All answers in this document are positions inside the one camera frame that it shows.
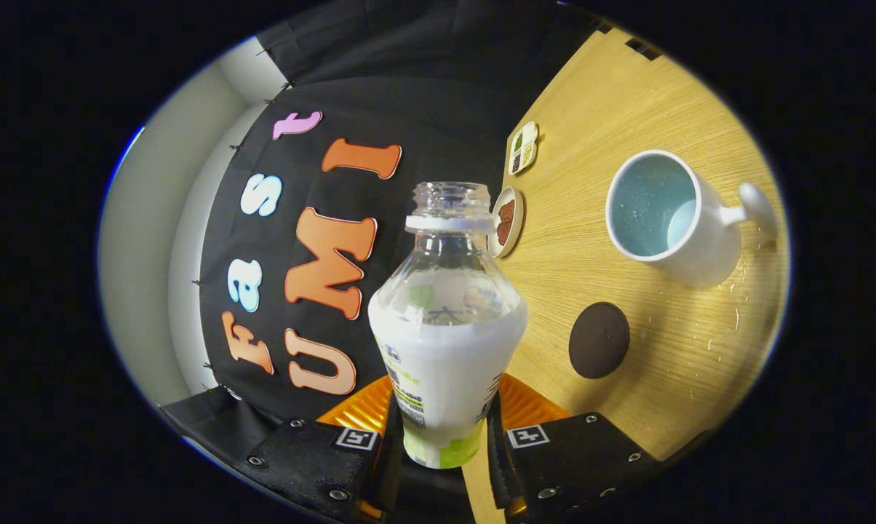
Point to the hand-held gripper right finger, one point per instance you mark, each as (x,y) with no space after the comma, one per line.
(576,455)

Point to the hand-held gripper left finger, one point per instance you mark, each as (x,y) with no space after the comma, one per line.
(321,458)

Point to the dark round coaster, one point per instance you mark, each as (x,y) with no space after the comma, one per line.
(599,340)

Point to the clear plastic juice bottle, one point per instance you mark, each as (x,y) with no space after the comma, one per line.
(445,364)

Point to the white cup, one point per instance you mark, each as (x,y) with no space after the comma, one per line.
(703,247)

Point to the round plate with red food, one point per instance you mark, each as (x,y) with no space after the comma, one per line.
(506,222)

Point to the white divided snack tray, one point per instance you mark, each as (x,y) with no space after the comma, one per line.
(523,148)

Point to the wooden table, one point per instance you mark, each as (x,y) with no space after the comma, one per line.
(612,109)

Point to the small black block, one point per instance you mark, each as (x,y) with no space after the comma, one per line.
(643,48)

